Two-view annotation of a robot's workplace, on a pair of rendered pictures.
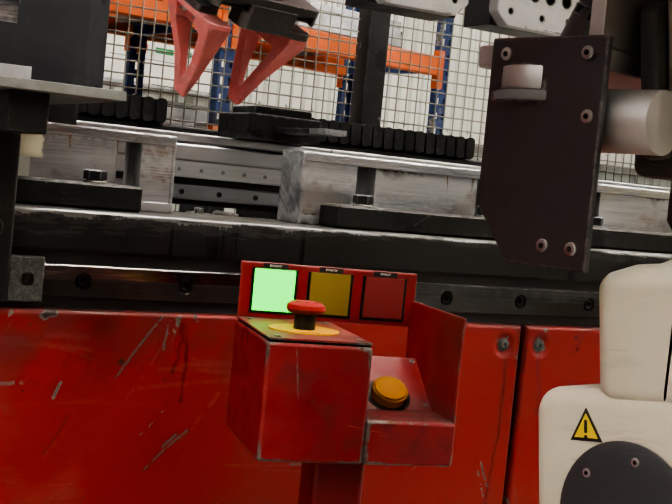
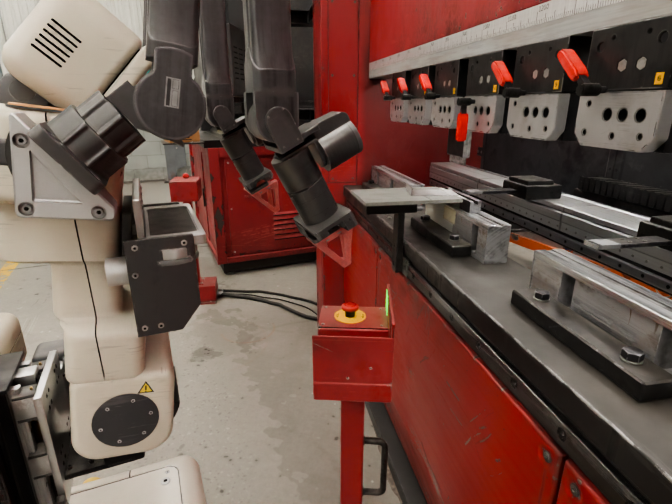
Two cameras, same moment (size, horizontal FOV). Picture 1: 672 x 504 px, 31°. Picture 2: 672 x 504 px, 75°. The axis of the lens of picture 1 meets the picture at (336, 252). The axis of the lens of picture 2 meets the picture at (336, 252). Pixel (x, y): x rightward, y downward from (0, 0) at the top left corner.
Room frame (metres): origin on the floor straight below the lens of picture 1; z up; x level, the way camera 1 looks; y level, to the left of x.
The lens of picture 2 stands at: (1.50, -0.83, 1.24)
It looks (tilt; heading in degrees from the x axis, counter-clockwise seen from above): 19 degrees down; 110
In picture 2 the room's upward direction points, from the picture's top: straight up
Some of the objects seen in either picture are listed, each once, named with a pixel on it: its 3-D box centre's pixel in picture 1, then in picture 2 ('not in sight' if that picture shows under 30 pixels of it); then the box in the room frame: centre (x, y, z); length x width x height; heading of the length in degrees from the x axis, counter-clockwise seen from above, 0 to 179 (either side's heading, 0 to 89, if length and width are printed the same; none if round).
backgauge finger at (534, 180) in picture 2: not in sight; (507, 187); (1.54, 0.51, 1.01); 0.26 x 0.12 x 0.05; 30
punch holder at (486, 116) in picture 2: not in sight; (496, 93); (1.49, 0.28, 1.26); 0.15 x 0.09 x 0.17; 120
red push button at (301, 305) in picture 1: (305, 318); (350, 311); (1.23, 0.02, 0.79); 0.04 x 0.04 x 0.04
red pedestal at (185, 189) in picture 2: not in sight; (191, 239); (-0.27, 1.38, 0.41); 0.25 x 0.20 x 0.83; 30
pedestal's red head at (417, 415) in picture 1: (342, 360); (353, 338); (1.25, -0.02, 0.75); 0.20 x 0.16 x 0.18; 106
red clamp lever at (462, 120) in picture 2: not in sight; (464, 119); (1.42, 0.27, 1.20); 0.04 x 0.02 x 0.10; 30
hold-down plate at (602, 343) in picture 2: (424, 223); (578, 333); (1.66, -0.12, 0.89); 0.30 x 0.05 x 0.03; 120
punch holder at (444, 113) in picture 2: not in sight; (458, 95); (1.39, 0.46, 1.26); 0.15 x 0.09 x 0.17; 120
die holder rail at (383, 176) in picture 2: not in sight; (394, 185); (1.13, 0.91, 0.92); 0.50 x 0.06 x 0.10; 120
